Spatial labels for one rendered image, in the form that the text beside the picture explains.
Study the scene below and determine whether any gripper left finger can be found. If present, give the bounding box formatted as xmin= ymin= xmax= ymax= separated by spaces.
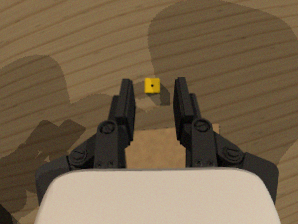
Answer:
xmin=35 ymin=79 xmax=136 ymax=206

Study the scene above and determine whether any yellow die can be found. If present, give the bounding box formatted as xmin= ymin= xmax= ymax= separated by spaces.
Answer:
xmin=145 ymin=78 xmax=160 ymax=94

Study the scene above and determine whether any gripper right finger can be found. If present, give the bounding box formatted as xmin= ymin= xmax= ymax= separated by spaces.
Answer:
xmin=173 ymin=77 xmax=279 ymax=205

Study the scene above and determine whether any tan mat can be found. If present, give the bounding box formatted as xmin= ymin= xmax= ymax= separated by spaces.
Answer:
xmin=125 ymin=127 xmax=186 ymax=168

